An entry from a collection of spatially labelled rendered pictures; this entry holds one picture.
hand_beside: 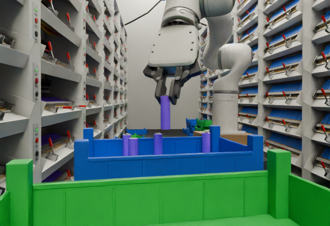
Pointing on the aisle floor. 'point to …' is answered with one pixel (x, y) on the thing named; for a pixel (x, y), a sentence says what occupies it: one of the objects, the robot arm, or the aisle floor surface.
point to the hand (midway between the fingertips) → (167, 92)
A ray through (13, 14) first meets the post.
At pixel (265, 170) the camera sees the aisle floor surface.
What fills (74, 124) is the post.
